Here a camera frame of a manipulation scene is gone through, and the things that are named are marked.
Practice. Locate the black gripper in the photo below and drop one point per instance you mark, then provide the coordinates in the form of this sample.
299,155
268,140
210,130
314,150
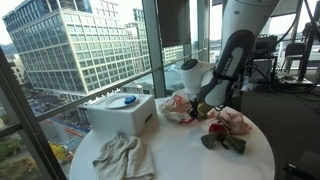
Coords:
194,108

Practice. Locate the brown object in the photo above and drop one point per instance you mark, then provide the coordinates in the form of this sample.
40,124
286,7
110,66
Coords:
223,121

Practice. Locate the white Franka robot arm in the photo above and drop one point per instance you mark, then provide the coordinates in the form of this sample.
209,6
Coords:
230,56

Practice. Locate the blue round object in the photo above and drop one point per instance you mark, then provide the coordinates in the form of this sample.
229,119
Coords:
130,99

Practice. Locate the grey window pillar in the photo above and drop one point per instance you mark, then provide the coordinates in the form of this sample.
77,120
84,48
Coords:
155,50

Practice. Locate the white rectangular box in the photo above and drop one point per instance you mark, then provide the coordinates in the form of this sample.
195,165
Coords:
123,118

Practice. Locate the white plate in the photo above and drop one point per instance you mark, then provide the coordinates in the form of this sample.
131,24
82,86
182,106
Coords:
115,102

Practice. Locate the beige crumpled towel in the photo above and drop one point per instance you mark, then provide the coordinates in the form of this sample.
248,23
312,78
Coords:
125,158

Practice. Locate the dark window blind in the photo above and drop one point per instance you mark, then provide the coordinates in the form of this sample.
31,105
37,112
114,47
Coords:
173,23

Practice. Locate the grey window handrail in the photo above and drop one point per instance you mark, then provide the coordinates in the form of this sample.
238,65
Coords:
100,91

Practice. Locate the grey office chair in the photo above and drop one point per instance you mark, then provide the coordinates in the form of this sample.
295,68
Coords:
293,51

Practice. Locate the glass office building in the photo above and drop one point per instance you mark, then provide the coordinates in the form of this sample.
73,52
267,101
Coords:
83,46

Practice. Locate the black tripod stand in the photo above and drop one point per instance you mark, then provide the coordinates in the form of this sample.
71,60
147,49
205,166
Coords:
308,40

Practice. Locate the yellowish wrist camera block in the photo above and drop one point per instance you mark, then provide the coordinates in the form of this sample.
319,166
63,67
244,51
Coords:
204,110

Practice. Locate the dark window frame post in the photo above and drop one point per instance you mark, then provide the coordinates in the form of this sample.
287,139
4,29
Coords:
23,116

